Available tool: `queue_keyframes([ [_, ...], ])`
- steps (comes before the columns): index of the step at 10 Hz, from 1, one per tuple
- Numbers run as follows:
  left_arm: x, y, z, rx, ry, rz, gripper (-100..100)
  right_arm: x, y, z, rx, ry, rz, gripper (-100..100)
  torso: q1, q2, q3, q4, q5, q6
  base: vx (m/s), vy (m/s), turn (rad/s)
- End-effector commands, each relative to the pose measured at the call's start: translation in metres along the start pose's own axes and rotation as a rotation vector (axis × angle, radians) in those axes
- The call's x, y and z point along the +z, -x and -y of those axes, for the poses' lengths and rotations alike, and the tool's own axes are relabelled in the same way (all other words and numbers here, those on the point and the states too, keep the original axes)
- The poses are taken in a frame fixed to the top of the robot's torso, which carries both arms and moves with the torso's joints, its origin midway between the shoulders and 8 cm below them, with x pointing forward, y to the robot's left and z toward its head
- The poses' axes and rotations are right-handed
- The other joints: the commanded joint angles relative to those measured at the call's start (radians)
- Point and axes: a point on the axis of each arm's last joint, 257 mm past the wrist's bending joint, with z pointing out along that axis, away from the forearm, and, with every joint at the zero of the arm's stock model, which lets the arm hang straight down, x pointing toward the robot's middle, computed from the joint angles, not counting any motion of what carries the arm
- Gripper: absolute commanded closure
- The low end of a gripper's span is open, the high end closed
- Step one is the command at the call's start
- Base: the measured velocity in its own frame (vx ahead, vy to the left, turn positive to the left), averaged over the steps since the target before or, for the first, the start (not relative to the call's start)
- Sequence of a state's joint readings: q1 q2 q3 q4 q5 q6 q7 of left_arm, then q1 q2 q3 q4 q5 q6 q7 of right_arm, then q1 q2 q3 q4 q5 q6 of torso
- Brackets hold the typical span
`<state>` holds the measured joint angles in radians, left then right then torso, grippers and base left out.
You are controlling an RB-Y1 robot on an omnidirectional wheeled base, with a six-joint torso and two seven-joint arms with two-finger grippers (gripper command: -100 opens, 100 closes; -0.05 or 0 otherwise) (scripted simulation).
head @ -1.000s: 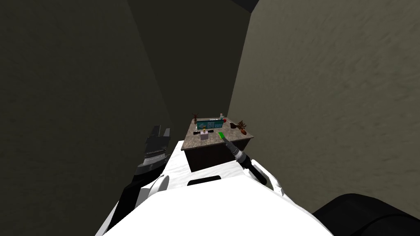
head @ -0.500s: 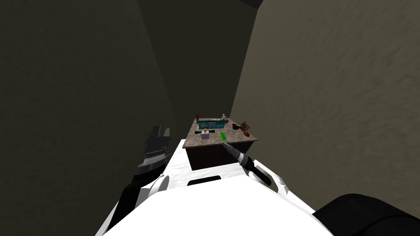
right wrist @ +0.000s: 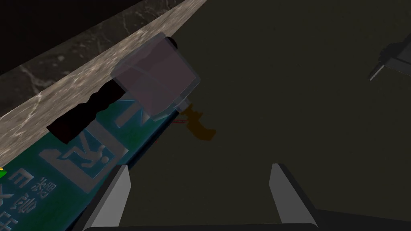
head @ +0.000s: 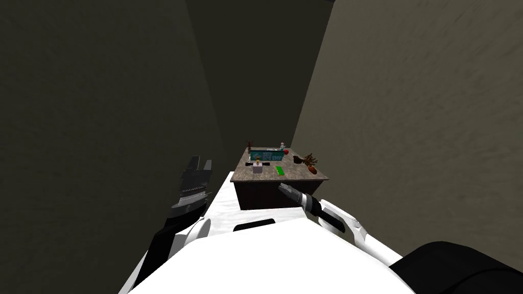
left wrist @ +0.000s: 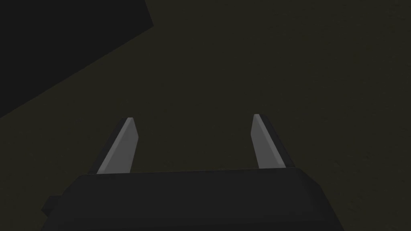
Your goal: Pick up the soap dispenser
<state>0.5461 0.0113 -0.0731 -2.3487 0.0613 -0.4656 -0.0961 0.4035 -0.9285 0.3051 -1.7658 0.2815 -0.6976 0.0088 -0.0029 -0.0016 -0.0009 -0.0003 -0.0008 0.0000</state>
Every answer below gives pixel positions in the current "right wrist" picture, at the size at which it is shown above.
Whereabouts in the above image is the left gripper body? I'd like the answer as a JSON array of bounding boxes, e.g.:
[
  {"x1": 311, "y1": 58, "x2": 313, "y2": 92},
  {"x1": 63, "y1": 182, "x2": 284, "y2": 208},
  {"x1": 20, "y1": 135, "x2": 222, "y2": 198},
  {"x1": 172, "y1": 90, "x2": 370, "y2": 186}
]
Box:
[{"x1": 377, "y1": 33, "x2": 411, "y2": 77}]

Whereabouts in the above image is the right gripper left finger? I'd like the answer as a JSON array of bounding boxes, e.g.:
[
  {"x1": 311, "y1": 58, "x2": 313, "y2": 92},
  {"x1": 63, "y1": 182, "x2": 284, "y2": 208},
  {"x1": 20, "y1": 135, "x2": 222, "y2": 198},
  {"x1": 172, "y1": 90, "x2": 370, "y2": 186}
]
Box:
[{"x1": 72, "y1": 164, "x2": 132, "y2": 231}]

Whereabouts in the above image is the small brown object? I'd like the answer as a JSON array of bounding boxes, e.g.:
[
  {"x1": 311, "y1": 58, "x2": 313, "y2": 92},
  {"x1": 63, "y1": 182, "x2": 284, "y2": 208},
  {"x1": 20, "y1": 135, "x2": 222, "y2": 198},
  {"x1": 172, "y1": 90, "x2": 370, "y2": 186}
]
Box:
[{"x1": 179, "y1": 104, "x2": 217, "y2": 142}]

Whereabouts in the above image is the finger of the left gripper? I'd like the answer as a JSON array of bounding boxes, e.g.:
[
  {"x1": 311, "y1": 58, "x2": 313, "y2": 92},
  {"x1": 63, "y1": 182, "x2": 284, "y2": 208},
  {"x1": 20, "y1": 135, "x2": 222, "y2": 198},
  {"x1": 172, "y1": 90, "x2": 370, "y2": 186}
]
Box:
[{"x1": 368, "y1": 63, "x2": 385, "y2": 81}]

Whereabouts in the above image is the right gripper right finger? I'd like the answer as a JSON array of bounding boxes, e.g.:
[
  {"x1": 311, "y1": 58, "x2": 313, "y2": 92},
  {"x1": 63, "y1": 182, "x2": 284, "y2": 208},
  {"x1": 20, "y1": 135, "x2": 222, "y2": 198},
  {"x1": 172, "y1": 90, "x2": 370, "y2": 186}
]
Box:
[{"x1": 269, "y1": 163, "x2": 319, "y2": 227}]

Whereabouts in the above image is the clear jug with black handle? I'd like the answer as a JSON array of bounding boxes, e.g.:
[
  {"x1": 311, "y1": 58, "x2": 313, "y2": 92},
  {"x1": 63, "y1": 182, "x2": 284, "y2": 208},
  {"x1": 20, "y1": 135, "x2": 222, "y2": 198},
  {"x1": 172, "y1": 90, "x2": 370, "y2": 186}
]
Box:
[{"x1": 46, "y1": 32, "x2": 200, "y2": 146}]

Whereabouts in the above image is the green printed book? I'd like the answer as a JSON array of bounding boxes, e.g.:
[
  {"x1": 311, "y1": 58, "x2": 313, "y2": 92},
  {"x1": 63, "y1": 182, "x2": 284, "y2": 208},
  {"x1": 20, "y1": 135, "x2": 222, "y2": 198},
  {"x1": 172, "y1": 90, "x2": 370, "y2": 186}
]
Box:
[{"x1": 0, "y1": 97, "x2": 180, "y2": 231}]

